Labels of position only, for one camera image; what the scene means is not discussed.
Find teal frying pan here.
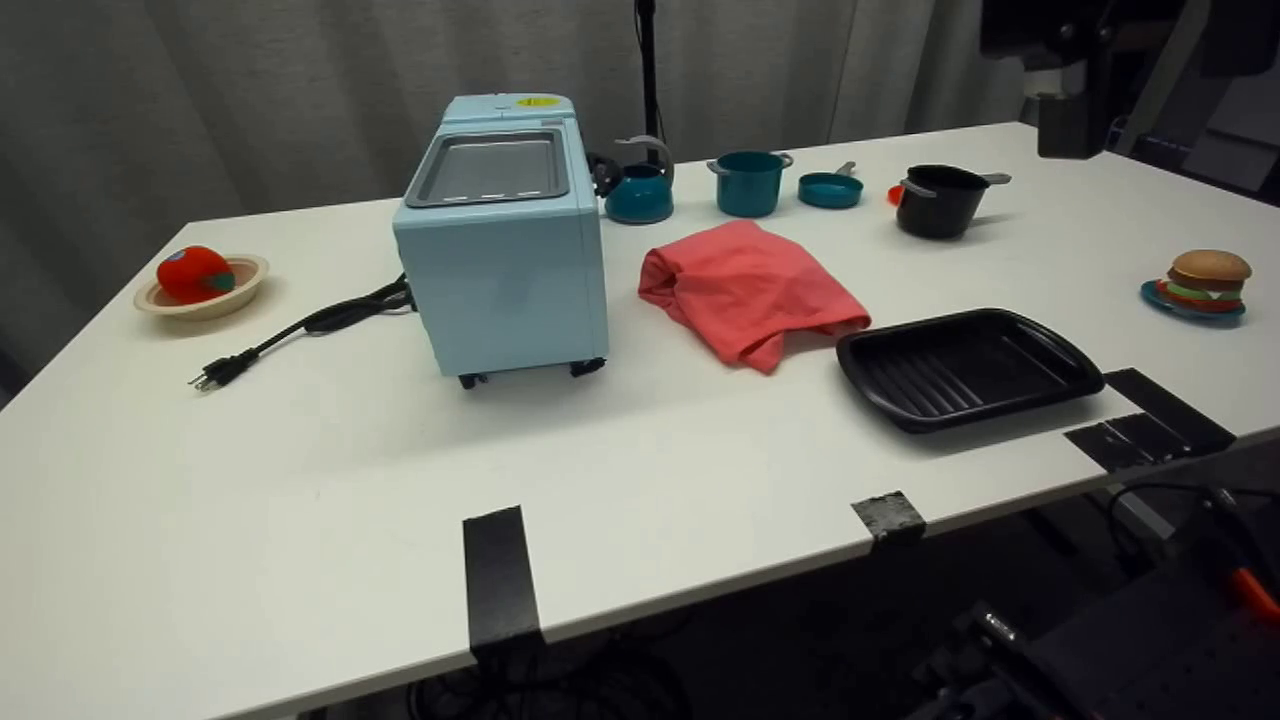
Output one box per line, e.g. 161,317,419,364
797,158,869,212

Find small teal plate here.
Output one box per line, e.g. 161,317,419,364
1137,274,1253,327

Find red toy tomato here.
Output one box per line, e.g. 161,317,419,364
154,242,242,308

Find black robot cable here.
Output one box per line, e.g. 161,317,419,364
1091,472,1280,591

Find beige plate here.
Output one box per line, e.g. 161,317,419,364
132,253,271,323

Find teal pot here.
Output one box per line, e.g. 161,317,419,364
706,149,799,220

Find toy burger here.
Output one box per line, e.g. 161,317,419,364
1158,249,1256,319

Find black power cord with plug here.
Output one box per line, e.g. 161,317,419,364
190,271,416,395

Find red shirt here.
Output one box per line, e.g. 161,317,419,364
635,216,877,381

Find light blue toaster oven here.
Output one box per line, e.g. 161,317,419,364
390,87,613,390

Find black ridged tray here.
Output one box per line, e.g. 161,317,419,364
833,304,1112,435

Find black pot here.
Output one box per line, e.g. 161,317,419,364
888,158,1017,242

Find dark equipment stand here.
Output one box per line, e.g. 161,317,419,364
980,0,1280,205

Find teal toy kettle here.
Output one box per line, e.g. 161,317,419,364
583,131,679,228

